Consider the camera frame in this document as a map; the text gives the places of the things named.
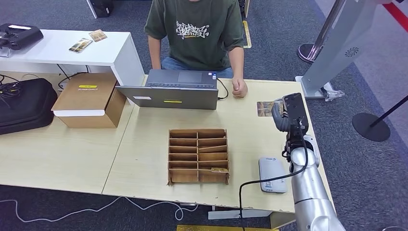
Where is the dark picture card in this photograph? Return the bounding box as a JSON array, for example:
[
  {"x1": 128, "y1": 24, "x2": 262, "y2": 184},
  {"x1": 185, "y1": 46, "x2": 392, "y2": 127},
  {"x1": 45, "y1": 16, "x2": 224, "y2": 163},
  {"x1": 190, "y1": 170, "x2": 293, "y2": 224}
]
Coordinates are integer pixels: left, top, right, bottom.
[{"x1": 68, "y1": 38, "x2": 94, "y2": 53}]

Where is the tan picture ID card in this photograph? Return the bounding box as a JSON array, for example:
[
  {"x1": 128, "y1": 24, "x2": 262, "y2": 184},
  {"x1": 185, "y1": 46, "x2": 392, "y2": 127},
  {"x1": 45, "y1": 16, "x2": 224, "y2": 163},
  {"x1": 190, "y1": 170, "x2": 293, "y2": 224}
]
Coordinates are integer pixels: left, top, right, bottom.
[{"x1": 256, "y1": 101, "x2": 276, "y2": 117}]

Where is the white floor cable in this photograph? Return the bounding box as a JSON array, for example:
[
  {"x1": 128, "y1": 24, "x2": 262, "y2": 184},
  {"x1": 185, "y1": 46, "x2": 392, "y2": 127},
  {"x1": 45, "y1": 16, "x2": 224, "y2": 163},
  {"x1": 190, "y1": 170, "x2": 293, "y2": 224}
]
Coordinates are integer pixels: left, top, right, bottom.
[{"x1": 0, "y1": 196, "x2": 199, "y2": 224}]

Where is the yellow floor tape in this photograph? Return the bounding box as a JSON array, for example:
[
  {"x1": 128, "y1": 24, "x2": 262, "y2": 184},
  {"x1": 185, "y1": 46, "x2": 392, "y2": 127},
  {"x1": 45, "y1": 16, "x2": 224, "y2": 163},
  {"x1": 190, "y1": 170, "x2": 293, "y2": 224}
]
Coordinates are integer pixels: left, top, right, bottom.
[{"x1": 242, "y1": 20, "x2": 253, "y2": 49}]

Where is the brown cardboard box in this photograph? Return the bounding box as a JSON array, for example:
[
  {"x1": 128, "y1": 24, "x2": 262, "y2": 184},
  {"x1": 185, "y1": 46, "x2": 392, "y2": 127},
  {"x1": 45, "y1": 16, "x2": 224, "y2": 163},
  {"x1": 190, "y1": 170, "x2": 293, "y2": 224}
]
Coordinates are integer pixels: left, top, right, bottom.
[{"x1": 51, "y1": 72, "x2": 127, "y2": 129}]

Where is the black controller device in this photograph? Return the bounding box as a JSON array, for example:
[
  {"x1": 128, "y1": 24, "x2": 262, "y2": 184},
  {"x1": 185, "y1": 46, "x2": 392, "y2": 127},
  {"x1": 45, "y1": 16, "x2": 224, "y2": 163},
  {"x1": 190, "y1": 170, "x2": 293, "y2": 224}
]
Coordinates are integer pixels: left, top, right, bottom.
[{"x1": 0, "y1": 23, "x2": 44, "y2": 51}]

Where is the white desk foot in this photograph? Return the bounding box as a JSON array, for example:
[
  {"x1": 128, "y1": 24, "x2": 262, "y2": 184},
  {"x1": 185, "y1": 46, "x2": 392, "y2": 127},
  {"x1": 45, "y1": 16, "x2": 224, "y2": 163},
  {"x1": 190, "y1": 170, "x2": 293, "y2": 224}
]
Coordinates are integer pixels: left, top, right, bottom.
[{"x1": 208, "y1": 208, "x2": 273, "y2": 220}]

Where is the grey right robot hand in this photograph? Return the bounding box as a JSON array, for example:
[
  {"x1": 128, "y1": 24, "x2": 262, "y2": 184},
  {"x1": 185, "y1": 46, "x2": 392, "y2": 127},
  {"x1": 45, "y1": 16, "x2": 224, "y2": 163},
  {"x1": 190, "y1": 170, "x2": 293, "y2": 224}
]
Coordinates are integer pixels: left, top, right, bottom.
[{"x1": 271, "y1": 99, "x2": 292, "y2": 133}]

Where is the black cable bundle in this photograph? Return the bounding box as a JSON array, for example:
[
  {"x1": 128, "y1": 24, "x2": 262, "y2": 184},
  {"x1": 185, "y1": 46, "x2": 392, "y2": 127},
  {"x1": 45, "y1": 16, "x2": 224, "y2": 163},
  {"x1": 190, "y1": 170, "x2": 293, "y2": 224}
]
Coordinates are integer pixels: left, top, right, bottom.
[{"x1": 0, "y1": 75, "x2": 23, "y2": 100}]

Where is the grey laptop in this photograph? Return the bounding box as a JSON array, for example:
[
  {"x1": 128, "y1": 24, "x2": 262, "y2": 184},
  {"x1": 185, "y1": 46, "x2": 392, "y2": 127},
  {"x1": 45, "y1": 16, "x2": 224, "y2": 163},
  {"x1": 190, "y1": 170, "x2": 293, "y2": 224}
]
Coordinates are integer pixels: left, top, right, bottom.
[{"x1": 115, "y1": 69, "x2": 219, "y2": 111}]

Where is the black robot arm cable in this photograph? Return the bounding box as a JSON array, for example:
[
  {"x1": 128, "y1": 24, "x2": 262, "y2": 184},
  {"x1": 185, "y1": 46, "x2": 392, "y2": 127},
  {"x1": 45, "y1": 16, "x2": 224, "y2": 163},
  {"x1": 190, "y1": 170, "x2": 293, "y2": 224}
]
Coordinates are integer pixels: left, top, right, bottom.
[{"x1": 238, "y1": 118, "x2": 309, "y2": 231}]

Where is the clear plastic bag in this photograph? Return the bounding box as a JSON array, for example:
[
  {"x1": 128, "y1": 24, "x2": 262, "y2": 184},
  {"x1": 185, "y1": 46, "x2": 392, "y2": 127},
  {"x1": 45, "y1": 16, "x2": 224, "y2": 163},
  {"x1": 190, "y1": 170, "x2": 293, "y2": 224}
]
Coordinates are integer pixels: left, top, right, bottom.
[{"x1": 322, "y1": 88, "x2": 345, "y2": 103}]

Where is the black laptop cable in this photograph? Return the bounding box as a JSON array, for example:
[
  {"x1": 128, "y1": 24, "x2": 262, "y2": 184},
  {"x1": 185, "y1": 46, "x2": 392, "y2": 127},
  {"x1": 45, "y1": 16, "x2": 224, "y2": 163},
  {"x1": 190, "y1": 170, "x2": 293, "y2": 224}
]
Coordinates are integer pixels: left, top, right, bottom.
[{"x1": 217, "y1": 78, "x2": 230, "y2": 101}]

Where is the white side table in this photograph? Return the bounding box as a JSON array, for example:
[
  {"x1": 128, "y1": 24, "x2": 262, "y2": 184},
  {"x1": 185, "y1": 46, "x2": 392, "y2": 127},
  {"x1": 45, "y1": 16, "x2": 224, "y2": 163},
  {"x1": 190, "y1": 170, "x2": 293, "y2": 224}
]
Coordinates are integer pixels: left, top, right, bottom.
[{"x1": 0, "y1": 29, "x2": 146, "y2": 105}]

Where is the black carry case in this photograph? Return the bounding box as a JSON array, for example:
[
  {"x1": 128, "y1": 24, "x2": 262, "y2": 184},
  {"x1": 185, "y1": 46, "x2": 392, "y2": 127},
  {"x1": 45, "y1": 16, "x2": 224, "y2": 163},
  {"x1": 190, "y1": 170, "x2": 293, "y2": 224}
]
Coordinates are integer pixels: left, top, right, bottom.
[{"x1": 0, "y1": 78, "x2": 58, "y2": 136}]

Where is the wooden card organizer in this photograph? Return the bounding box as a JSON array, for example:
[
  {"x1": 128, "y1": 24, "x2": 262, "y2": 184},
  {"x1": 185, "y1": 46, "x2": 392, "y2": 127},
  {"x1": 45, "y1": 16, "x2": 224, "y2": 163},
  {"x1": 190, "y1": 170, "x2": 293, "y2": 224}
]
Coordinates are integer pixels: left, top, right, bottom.
[{"x1": 167, "y1": 128, "x2": 230, "y2": 187}]

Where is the grey white card reader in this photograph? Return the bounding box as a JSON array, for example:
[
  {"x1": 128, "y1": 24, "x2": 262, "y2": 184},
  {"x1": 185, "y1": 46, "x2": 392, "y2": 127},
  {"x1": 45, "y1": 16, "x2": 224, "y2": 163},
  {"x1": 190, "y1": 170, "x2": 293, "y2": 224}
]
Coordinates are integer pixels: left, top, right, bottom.
[{"x1": 258, "y1": 156, "x2": 288, "y2": 194}]

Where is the red barrier belt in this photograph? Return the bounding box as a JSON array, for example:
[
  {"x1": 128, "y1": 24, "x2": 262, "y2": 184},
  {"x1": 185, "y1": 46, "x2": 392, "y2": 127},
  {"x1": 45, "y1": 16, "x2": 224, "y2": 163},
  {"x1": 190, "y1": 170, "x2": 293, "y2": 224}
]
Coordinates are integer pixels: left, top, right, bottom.
[{"x1": 382, "y1": 2, "x2": 408, "y2": 33}]

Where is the person's left hand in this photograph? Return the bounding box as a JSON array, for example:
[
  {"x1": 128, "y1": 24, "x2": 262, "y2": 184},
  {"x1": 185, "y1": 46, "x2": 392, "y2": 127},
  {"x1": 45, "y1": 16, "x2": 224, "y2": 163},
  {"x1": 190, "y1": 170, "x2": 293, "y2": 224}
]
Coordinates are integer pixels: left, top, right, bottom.
[{"x1": 231, "y1": 77, "x2": 249, "y2": 99}]

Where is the black power cable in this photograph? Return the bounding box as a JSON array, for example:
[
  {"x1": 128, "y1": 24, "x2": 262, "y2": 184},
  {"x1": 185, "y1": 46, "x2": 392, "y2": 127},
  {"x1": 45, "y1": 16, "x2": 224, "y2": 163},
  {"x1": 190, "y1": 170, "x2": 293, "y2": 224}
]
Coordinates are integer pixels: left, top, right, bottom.
[{"x1": 56, "y1": 64, "x2": 90, "y2": 91}]

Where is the person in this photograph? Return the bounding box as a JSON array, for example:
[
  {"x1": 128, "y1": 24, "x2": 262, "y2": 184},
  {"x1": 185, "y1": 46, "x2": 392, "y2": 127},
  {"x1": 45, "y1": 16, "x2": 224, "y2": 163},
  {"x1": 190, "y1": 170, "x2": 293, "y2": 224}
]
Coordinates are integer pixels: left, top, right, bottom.
[{"x1": 144, "y1": 0, "x2": 249, "y2": 99}]

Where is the chrome stanchion post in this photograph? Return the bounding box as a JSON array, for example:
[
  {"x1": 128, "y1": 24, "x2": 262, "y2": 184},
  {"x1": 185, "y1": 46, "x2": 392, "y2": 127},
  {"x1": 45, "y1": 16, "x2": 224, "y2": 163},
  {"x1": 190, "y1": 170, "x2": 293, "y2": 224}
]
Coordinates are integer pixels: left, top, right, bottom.
[{"x1": 297, "y1": 0, "x2": 346, "y2": 64}]

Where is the black box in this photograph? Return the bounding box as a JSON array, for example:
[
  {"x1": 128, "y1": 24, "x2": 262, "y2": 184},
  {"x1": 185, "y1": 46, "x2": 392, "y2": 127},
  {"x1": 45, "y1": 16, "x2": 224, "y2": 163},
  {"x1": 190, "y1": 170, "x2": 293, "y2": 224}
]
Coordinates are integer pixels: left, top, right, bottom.
[{"x1": 90, "y1": 0, "x2": 115, "y2": 18}]

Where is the black stanchion post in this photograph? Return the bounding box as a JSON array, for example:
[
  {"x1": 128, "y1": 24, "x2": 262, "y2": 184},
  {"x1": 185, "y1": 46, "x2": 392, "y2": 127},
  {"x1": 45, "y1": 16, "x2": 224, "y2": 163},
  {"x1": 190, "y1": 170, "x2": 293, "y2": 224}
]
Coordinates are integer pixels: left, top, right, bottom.
[{"x1": 352, "y1": 95, "x2": 408, "y2": 143}]

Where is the grey kiosk stand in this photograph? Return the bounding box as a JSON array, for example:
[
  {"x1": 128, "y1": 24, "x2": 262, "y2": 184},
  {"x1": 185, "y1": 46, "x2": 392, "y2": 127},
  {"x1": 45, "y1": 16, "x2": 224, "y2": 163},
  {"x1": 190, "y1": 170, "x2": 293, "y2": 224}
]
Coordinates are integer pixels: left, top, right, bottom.
[{"x1": 294, "y1": 0, "x2": 396, "y2": 100}]

